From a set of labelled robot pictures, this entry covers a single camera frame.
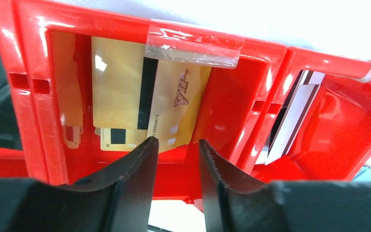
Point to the clear tape strip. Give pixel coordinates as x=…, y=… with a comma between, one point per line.
x=187, y=44

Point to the silver mirrored card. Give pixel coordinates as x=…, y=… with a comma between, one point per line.
x=293, y=112

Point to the gold VIP card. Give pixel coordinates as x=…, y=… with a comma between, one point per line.
x=176, y=100

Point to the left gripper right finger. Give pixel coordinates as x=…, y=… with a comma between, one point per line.
x=234, y=201

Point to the gold cards stack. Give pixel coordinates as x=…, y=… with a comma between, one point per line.
x=122, y=88

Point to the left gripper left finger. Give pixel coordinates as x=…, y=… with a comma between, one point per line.
x=116, y=198

